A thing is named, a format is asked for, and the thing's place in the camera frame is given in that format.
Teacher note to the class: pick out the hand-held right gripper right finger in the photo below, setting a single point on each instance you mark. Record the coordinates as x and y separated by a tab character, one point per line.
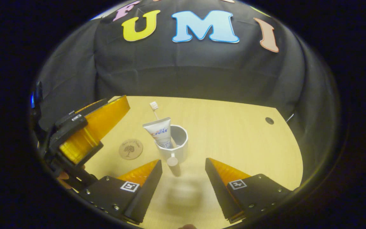
218	194

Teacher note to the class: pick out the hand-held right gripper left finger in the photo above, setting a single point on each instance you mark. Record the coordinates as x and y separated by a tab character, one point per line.
145	197

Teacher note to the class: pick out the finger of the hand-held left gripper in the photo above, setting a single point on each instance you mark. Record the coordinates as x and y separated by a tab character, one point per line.
65	135
97	106

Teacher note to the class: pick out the round cork coaster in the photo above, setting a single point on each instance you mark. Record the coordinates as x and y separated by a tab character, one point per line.
131	149

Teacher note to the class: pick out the pale wooden toothbrush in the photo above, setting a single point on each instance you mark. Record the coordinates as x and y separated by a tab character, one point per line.
154	108

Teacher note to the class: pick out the white toothpaste tube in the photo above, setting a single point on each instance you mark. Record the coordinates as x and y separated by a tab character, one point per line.
160	132

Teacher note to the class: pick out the wooden desktop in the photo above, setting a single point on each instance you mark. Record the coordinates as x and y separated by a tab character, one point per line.
233	143

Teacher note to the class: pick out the black backdrop cloth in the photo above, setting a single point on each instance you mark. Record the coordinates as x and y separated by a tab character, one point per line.
186	70

